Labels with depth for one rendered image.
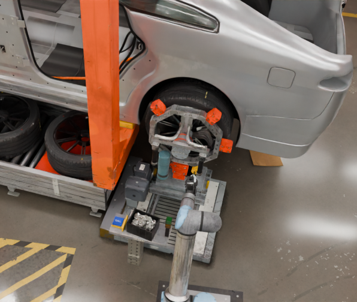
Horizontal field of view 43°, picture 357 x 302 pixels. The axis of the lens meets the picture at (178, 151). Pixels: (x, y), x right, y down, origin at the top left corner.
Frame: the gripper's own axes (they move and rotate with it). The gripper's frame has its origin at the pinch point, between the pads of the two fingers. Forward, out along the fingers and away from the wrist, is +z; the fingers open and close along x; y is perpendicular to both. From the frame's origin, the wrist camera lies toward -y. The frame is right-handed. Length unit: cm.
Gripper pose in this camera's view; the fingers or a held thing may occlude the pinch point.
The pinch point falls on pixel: (193, 175)
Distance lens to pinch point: 328.2
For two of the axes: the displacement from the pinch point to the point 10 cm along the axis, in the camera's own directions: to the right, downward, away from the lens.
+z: 1.7, -6.3, 7.6
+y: 0.8, 7.7, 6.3
